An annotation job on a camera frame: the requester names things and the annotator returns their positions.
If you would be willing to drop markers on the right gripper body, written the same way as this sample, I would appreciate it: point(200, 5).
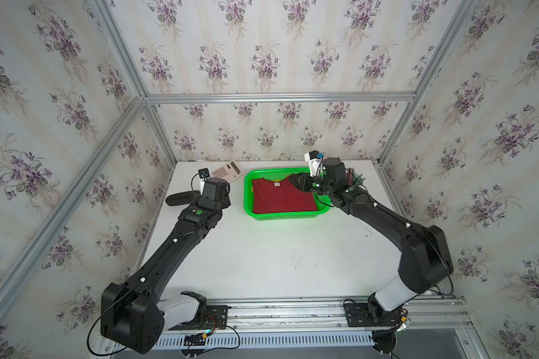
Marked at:
point(311, 184)

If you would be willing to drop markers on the red t-shirt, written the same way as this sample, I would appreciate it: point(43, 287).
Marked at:
point(271, 197)

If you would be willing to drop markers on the green plastic basket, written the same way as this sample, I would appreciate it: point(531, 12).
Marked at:
point(277, 174)

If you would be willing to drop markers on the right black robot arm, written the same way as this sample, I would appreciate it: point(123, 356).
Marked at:
point(425, 257)

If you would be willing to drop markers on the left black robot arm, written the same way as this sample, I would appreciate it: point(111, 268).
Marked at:
point(136, 312)

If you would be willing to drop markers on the coloured pencils bunch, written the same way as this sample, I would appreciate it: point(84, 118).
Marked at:
point(353, 177)

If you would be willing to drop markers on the pink calculator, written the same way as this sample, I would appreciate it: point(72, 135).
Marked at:
point(230, 171)

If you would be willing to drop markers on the black oval case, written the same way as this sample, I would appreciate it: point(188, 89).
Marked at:
point(182, 198)

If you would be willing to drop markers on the small circuit board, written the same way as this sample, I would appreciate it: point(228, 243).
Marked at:
point(195, 340)

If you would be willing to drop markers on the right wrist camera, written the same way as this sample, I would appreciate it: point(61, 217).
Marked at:
point(314, 159)

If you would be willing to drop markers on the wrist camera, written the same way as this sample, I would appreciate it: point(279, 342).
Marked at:
point(314, 159)
point(204, 174)

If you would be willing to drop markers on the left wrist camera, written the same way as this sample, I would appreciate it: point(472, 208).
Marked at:
point(204, 174)

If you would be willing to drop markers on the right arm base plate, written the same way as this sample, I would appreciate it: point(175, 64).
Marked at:
point(370, 314)

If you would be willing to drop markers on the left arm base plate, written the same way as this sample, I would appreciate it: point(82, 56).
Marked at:
point(191, 311)

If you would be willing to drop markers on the black round floor mount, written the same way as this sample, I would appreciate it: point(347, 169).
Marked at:
point(384, 342)

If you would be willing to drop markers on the aluminium front rail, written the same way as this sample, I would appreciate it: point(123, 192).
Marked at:
point(426, 312)

